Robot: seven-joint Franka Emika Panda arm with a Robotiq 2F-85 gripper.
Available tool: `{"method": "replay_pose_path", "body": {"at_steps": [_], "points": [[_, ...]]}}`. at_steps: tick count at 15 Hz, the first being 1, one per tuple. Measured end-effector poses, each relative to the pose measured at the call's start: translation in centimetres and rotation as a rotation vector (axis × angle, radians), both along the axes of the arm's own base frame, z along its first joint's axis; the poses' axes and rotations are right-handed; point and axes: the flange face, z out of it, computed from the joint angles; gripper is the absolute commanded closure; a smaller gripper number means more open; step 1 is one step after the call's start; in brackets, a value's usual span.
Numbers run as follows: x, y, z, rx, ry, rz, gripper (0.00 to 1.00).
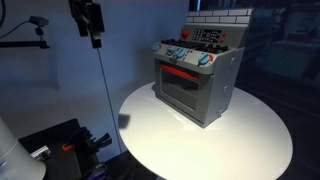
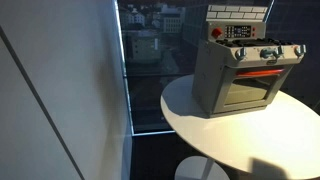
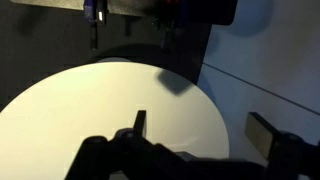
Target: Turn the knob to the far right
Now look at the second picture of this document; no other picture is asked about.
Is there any white table pole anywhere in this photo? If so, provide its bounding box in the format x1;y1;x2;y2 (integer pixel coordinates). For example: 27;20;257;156
201;157;216;180

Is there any red round panel knob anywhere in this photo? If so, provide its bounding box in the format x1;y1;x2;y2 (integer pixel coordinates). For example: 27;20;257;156
211;27;224;39

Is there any white window frame strip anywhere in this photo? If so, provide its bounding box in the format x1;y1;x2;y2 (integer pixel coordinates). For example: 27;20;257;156
114;0;176;137

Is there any toy oven door with window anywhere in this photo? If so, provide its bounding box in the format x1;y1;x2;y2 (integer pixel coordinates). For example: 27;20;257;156
213;63;294;115

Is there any grey toy oven stove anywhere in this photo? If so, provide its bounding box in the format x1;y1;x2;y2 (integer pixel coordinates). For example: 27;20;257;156
191;4;307;119

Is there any round white table base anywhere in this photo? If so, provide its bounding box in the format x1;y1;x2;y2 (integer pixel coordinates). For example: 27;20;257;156
174;155;231;180

